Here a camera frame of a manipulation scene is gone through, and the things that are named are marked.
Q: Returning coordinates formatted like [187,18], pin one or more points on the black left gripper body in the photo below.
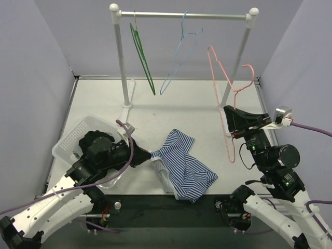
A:
[131,153]

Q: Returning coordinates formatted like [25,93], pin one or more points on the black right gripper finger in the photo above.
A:
[258,118]
[236,120]

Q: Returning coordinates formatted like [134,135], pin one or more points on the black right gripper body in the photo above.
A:
[251,128]

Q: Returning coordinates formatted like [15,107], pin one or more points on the blue white striped tank top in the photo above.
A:
[180,173]

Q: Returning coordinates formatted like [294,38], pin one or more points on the light blue wire hanger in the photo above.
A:
[186,46]

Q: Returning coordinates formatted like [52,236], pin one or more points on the green hanger with gold hook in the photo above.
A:
[140,52]

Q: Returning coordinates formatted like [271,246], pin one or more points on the black tank top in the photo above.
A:
[90,136]

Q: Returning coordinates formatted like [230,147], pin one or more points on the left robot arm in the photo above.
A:
[103,160]

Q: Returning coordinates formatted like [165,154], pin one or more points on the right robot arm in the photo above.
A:
[305,228]

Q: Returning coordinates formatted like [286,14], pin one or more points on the white plastic basket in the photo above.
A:
[67,150]

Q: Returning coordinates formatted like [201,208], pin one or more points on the white clothes rack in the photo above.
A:
[249,18]

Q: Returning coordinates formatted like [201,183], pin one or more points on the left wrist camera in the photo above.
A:
[126,131]

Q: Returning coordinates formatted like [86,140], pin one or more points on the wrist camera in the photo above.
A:
[283,117]
[126,131]

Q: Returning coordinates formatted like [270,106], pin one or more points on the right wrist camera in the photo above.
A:
[283,117]

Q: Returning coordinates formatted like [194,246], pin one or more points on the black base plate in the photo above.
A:
[164,211]

